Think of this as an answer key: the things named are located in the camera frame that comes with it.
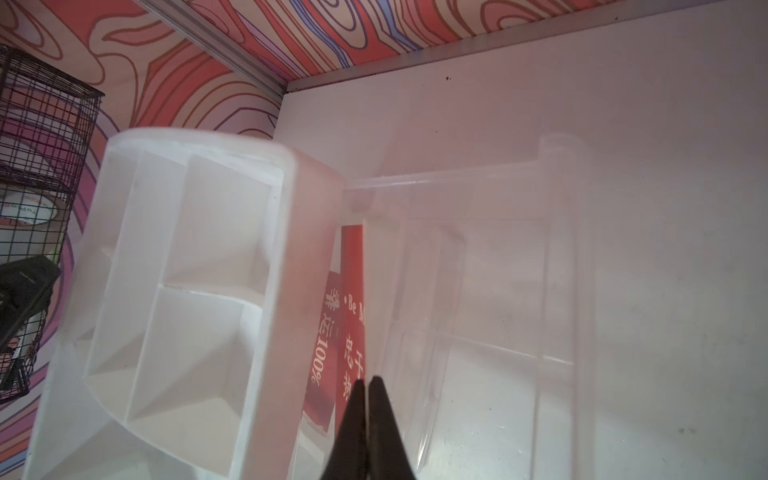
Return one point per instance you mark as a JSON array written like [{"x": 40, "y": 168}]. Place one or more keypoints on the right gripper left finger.
[{"x": 349, "y": 455}]

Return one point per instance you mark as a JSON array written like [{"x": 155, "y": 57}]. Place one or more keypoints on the white tape roll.
[{"x": 32, "y": 223}]

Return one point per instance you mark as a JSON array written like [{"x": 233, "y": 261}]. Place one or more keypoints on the black wire basket left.
[{"x": 47, "y": 121}]

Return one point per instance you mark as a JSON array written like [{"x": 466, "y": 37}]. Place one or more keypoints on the white plastic drawer organizer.
[{"x": 184, "y": 347}]

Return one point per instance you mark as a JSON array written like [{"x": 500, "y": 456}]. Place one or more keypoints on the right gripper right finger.
[{"x": 387, "y": 456}]

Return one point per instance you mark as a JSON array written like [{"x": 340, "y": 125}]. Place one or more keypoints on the clear plastic drawer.
[{"x": 479, "y": 318}]

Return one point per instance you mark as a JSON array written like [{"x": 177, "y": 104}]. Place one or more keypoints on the black clip in basket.
[{"x": 26, "y": 290}]

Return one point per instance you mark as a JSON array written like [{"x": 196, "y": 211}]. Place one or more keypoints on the red postcard white text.
[{"x": 351, "y": 365}]

